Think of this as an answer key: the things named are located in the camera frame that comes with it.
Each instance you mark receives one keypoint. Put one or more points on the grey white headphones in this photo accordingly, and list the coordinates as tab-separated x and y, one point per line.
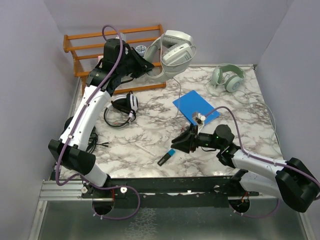
176	51

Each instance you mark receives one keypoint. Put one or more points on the white stick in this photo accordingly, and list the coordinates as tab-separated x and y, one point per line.
145	150

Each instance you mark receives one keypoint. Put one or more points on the blue black highlighter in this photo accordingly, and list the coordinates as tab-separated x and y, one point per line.
166	157

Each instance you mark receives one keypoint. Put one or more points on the mint green headphones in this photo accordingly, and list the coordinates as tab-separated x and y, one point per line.
228	75

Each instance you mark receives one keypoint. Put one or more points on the black white headphones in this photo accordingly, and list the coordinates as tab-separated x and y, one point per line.
125	103

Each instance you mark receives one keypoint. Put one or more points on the right blue white jar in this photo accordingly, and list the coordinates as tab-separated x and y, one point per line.
141	49

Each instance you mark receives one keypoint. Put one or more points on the black blue headphones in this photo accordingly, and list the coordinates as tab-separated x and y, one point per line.
93	142

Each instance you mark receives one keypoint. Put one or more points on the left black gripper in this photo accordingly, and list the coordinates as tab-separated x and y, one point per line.
143	66

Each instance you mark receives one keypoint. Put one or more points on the blue notebook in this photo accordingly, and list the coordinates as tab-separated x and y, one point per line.
192	102

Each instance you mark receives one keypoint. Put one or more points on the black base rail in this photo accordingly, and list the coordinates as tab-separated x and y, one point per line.
168	192

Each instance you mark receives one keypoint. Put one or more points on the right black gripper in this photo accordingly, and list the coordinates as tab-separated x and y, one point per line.
186	146

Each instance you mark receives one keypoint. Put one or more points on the wooden shelf rack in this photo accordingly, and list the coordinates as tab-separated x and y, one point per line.
86	48

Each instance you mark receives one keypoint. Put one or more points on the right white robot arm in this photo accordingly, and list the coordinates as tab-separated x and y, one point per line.
289	181

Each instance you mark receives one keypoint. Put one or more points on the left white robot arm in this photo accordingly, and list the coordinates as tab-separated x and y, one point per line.
119	60

